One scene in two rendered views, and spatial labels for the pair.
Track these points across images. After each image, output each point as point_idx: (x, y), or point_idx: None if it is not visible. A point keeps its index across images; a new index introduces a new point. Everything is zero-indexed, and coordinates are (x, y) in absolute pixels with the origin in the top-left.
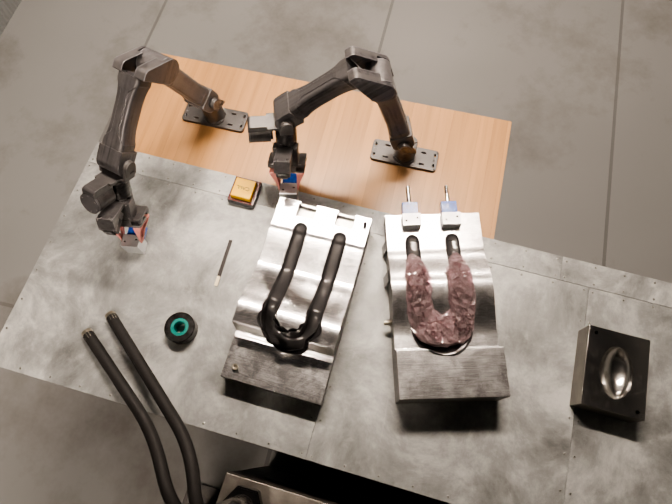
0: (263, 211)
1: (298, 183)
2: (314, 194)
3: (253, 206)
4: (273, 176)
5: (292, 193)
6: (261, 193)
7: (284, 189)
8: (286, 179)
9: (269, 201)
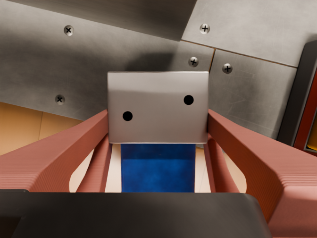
0: (264, 32)
1: (82, 125)
2: (62, 120)
3: (316, 41)
4: (287, 153)
5: (131, 76)
6: (276, 114)
7: (179, 100)
8: (174, 169)
9: (241, 80)
